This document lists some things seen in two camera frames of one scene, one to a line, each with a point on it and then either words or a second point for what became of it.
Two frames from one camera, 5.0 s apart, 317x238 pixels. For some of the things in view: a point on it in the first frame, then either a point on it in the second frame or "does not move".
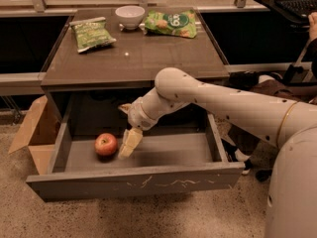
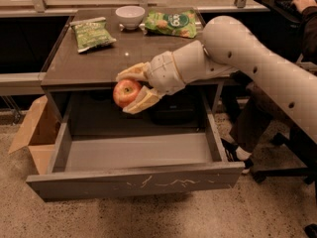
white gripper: [137, 115] → [162, 72]
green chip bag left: [91, 34] does not move
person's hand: [313, 26] → [303, 1]
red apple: [106, 144] → [125, 90]
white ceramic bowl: [130, 16] does not move
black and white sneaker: [235, 155] does not move
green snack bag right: [177, 22] does not move
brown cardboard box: [38, 134] does not move
